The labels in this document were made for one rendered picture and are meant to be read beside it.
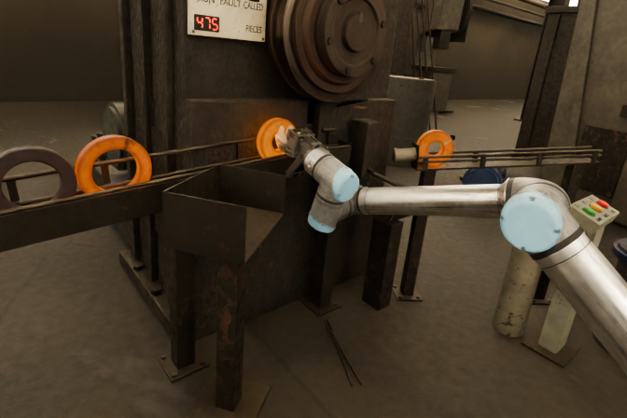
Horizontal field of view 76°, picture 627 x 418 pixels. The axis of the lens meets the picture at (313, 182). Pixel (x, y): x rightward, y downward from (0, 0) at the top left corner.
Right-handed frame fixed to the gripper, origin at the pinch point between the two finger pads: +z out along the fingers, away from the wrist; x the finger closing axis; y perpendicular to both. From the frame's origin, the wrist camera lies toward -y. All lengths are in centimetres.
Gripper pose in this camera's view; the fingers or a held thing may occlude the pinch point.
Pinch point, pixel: (278, 135)
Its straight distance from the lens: 139.7
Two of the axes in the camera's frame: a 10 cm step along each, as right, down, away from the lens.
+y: 2.5, -8.3, -4.9
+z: -5.9, -5.3, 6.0
